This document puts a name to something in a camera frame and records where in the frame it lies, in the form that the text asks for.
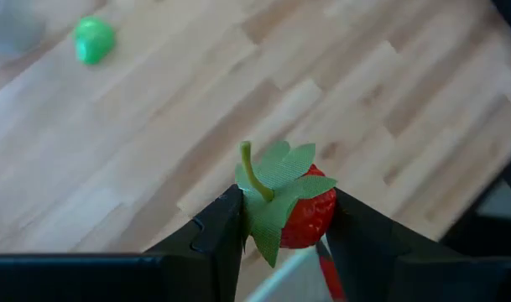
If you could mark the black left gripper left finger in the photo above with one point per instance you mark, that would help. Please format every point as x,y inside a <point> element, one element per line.
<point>175,277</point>

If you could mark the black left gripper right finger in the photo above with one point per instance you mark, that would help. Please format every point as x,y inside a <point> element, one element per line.
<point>385,272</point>

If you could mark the red toy strawberry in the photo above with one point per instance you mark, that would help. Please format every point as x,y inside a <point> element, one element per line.
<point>309,218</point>

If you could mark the round green toy fruit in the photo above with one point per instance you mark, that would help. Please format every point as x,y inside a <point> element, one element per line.
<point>93,40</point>

